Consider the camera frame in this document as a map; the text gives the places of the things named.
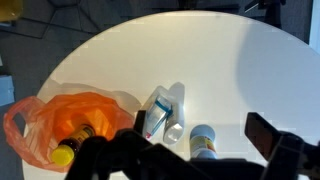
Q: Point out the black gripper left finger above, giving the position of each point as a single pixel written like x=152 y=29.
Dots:
x=139 y=121

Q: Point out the small white-capped vitamin bottle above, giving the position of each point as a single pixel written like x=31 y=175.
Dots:
x=202 y=141

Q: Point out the light blue box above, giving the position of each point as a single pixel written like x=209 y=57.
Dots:
x=6 y=90

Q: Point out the dark bottle with yellow cap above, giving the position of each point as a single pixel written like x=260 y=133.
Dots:
x=71 y=145

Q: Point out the orange plastic bag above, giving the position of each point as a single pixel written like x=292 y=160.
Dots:
x=50 y=116

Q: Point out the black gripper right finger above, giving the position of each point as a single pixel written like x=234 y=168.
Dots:
x=265 y=136

